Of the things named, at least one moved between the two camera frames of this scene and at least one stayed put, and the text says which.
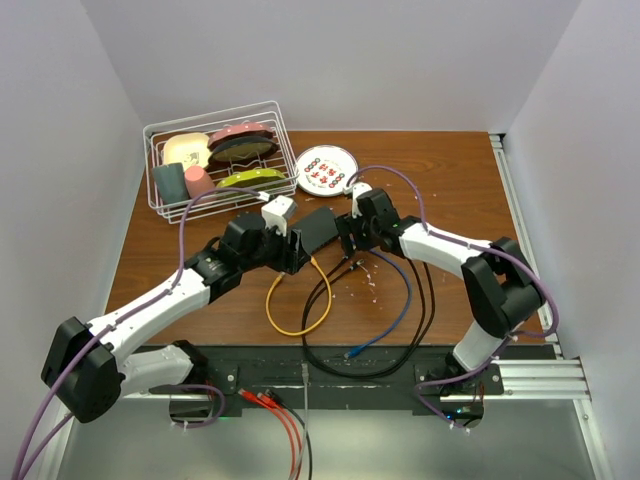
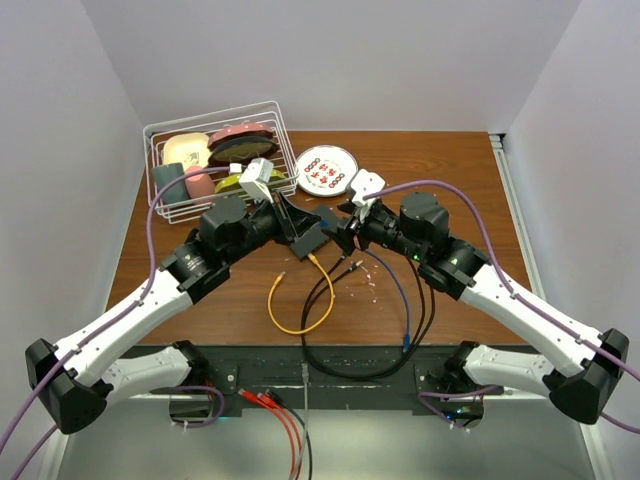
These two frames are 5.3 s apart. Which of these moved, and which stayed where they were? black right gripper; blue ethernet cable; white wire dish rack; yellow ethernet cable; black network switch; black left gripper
Moved: blue ethernet cable; black left gripper
Stayed: black network switch; black right gripper; yellow ethernet cable; white wire dish rack
